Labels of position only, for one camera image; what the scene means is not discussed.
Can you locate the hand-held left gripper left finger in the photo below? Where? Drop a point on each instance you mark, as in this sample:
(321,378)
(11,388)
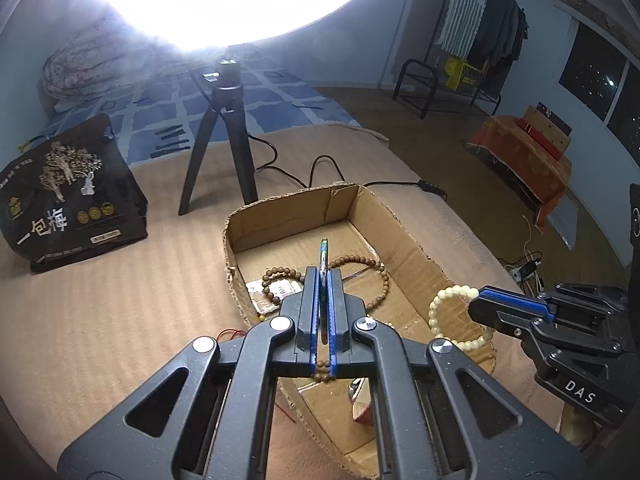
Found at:
(315,320)

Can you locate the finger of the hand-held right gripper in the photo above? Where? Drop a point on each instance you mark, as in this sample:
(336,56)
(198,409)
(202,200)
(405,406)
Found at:
(500,317)
(515,300)

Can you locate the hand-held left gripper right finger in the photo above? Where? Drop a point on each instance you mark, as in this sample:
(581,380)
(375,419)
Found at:
(334,330)

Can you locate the white power strip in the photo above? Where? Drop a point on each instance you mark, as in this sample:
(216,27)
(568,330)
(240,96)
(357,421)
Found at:
(525,272)

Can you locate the grey plastic bag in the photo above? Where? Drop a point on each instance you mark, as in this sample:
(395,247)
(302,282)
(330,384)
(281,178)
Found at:
(565,225)

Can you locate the low table with orange cloth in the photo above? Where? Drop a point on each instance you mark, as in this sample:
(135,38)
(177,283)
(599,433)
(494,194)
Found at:
(515,160)

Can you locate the black tripod stand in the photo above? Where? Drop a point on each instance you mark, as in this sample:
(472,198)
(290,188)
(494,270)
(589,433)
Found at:
(235,125)

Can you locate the blue patterned bedsheet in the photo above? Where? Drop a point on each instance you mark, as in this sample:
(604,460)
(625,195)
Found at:
(280,100)

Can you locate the yellow box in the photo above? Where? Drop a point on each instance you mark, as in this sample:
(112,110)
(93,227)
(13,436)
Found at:
(460,75)

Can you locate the window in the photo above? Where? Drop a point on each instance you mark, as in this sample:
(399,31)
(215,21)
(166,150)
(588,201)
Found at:
(590,70)

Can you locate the low black metal rack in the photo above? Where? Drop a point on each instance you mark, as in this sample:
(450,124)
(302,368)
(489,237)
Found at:
(415,67)

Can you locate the dark hanging clothes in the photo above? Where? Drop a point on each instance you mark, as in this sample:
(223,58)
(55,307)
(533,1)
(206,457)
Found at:
(500,30)

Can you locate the black snack bag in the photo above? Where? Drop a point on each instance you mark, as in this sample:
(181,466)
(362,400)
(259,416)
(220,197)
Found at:
(65,200)

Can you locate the striped hanging towel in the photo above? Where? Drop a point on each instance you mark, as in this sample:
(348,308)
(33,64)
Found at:
(465,10)

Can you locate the black clothes rack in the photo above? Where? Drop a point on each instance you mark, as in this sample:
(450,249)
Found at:
(445,10)

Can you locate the folded floral quilt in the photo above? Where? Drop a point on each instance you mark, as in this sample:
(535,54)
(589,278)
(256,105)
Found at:
(75,75)

